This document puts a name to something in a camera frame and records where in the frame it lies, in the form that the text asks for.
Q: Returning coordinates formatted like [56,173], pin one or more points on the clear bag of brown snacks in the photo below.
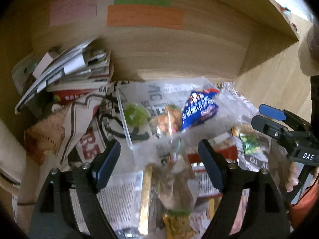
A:
[175,189]

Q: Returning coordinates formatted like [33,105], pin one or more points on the small green snack packet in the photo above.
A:
[250,144]

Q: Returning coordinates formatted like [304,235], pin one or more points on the clear plastic container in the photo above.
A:
[159,109]

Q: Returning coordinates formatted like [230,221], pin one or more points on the person's right hand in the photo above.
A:
[292,178]

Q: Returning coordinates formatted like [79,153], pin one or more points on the yellow snack packet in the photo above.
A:
[178,225]

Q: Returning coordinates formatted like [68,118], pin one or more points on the orange paper note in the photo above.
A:
[145,17]

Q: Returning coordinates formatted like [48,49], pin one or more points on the orange snack packet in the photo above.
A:
[166,120]

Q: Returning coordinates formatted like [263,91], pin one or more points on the green paper note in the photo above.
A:
[142,0]

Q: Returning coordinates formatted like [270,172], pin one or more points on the stack of books and papers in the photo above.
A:
[74,72]

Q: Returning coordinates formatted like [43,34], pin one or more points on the wooden shelf unit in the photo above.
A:
[174,47]

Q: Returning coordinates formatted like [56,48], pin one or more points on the gold snack bar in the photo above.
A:
[145,199]

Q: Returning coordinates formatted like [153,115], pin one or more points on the red snack packet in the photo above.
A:
[225,153]

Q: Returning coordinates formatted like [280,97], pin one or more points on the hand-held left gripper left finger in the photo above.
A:
[109,165]

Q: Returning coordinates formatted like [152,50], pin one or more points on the green jelly snack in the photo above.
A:
[135,114]

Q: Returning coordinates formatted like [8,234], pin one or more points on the pink paper note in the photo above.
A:
[72,8]

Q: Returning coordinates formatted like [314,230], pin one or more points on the blue snack packet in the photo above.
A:
[199,110]

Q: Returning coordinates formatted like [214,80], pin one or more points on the tan patterned snack bag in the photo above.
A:
[47,134]

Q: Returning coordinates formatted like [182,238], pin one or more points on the orange cloth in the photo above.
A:
[307,205]

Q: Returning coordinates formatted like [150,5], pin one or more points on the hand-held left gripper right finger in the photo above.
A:
[211,167]

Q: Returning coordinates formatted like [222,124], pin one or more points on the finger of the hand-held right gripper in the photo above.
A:
[265,127]
[272,112]

